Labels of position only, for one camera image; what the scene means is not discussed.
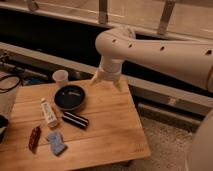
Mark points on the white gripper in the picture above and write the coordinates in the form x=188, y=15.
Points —
x=110, y=70

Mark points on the white squeeze bottle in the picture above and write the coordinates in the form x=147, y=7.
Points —
x=48, y=113

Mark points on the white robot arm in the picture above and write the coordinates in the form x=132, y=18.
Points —
x=188, y=61

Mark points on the dark ceramic bowl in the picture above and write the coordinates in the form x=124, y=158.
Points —
x=69, y=97

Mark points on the translucent plastic cup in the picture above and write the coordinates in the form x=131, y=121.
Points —
x=60, y=77

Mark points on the blue sponge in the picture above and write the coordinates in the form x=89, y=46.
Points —
x=57, y=144

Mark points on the dark object at left edge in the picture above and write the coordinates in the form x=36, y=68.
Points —
x=3, y=125

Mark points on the middle metal bracket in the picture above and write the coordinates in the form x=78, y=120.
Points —
x=103, y=11

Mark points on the right metal bracket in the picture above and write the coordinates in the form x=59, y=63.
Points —
x=165, y=17

